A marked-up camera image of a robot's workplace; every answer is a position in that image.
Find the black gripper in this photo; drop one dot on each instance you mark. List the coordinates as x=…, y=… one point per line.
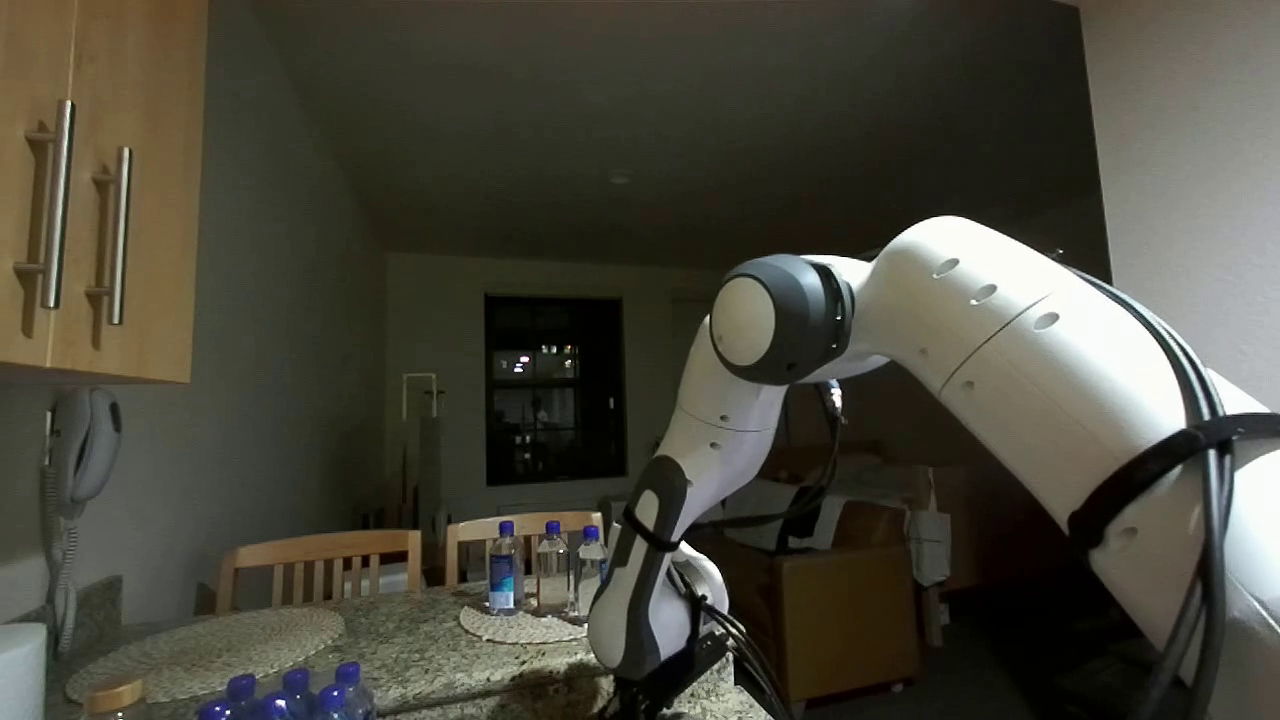
x=672, y=697

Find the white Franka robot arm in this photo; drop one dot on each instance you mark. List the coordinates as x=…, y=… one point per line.
x=1013, y=361

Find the water bottle blue label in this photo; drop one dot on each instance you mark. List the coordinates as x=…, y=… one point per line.
x=589, y=567
x=501, y=575

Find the clear water bottle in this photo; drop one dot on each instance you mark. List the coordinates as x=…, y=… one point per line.
x=551, y=575

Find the brown wooden sideboard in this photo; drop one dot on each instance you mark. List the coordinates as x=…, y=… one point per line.
x=840, y=624

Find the narrow wooden slatted chair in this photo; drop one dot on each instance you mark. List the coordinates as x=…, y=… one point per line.
x=466, y=535

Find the small white appliance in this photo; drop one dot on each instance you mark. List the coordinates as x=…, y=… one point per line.
x=933, y=545

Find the dark window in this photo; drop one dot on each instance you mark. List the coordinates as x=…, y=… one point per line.
x=554, y=400

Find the blue capped packed bottle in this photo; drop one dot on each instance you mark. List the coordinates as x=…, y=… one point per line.
x=350, y=675
x=240, y=691
x=296, y=682
x=332, y=702
x=213, y=709
x=273, y=709

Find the wide wooden slatted chair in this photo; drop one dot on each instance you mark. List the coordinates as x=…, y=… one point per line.
x=320, y=545

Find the large round woven placemat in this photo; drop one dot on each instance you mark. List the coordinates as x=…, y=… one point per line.
x=201, y=653

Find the round wooden lid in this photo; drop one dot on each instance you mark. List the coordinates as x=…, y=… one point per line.
x=115, y=702

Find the white cylinder container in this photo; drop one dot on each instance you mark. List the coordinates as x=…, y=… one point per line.
x=22, y=675

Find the white standing frame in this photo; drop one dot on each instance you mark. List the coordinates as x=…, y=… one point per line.
x=426, y=442

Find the light wooden wall cabinet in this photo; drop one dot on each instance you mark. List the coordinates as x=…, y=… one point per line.
x=135, y=65

